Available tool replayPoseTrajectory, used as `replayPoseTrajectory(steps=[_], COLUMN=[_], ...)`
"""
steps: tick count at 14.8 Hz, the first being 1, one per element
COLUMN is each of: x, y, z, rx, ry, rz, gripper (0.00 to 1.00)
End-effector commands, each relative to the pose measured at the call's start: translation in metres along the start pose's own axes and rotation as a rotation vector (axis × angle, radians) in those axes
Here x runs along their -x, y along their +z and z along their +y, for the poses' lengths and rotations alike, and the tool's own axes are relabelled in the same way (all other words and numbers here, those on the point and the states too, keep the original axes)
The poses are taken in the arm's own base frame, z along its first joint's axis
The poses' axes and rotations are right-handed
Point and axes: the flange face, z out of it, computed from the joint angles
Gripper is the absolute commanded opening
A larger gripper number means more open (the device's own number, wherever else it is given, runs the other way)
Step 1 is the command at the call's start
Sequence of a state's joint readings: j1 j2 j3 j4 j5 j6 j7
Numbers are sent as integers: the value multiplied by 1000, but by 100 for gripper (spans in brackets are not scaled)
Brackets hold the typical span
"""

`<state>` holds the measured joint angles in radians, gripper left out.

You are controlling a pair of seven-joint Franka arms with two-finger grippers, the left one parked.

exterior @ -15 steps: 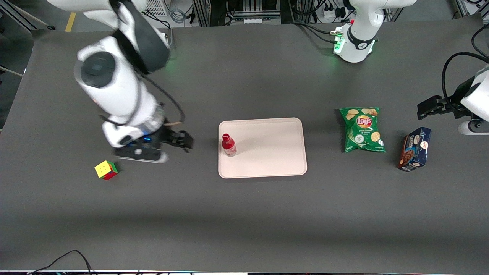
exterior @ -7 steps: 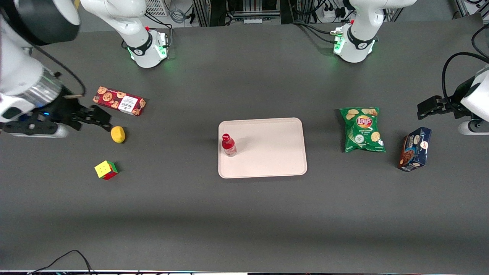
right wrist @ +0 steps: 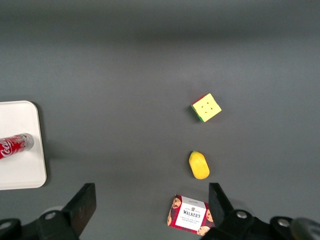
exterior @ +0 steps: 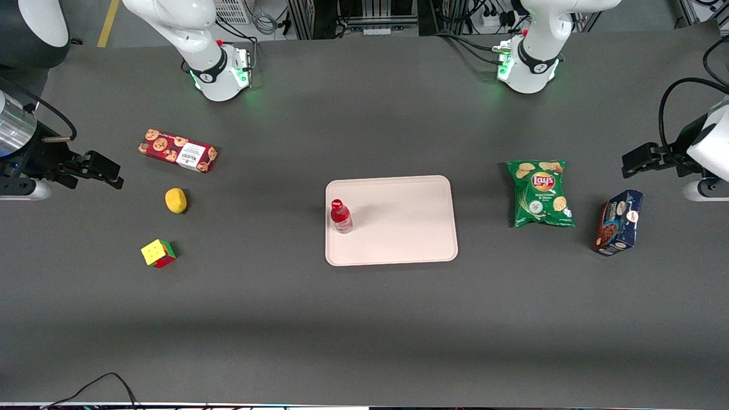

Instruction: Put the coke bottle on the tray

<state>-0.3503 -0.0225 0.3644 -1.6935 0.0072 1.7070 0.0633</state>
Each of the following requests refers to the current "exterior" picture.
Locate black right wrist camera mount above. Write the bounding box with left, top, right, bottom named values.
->
left=0, top=137, right=86, bottom=190

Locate beige plastic tray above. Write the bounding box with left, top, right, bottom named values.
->
left=325, top=175, right=459, bottom=267

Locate aluminium profile frame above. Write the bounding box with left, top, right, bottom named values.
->
left=288, top=0, right=423, bottom=40

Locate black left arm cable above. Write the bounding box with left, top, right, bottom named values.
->
left=658, top=77, right=729, bottom=166
left=703, top=35, right=729, bottom=89

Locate yellow lemon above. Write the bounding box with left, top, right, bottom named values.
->
left=165, top=187, right=188, bottom=214

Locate thin black cable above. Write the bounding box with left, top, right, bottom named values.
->
left=40, top=372, right=141, bottom=410

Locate white vented box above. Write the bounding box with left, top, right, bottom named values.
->
left=216, top=0, right=252, bottom=25

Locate grey coiled cable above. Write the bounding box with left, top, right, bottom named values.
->
left=251, top=10, right=280, bottom=36

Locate dark blue cookie box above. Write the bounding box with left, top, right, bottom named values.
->
left=592, top=189, right=645, bottom=257

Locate red cookie box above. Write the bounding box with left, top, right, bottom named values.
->
left=138, top=129, right=219, bottom=174

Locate white power strip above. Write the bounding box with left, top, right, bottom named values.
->
left=480, top=6, right=517, bottom=32

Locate black left base cable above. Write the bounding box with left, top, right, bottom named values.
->
left=436, top=31, right=510, bottom=67

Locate green chips bag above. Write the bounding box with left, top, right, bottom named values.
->
left=506, top=159, right=576, bottom=228

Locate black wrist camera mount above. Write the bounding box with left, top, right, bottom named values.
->
left=0, top=137, right=86, bottom=190
left=664, top=114, right=710, bottom=178

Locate colourful puzzle cube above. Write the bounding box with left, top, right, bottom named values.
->
left=141, top=239, right=177, bottom=269

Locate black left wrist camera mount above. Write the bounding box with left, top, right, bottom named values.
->
left=664, top=114, right=710, bottom=178

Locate red coke bottle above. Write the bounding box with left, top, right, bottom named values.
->
left=330, top=199, right=354, bottom=234

